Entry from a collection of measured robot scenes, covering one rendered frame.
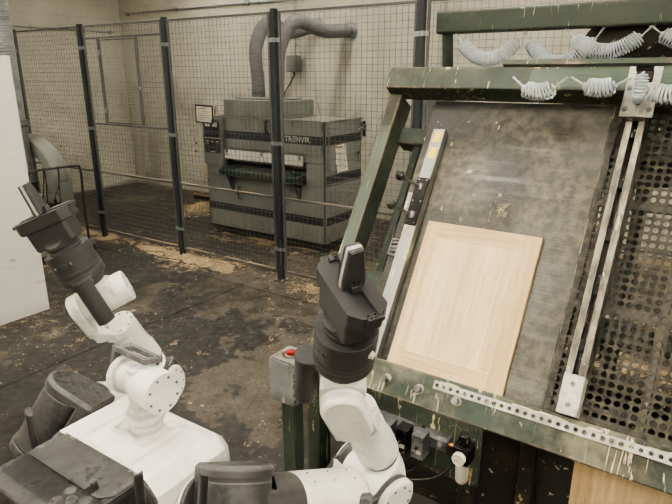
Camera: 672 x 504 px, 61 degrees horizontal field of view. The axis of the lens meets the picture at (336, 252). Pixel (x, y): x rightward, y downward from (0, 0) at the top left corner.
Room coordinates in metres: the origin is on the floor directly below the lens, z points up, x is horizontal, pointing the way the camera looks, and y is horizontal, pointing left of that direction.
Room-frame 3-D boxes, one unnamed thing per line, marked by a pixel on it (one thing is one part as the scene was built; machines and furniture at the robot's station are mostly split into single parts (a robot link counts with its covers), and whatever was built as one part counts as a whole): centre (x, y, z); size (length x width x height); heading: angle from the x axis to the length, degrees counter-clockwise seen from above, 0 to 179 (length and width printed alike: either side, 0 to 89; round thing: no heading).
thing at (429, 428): (1.70, -0.24, 0.69); 0.50 x 0.14 x 0.24; 55
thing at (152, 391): (0.80, 0.30, 1.44); 0.10 x 0.07 x 0.09; 53
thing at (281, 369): (1.89, 0.16, 0.84); 0.12 x 0.12 x 0.18; 55
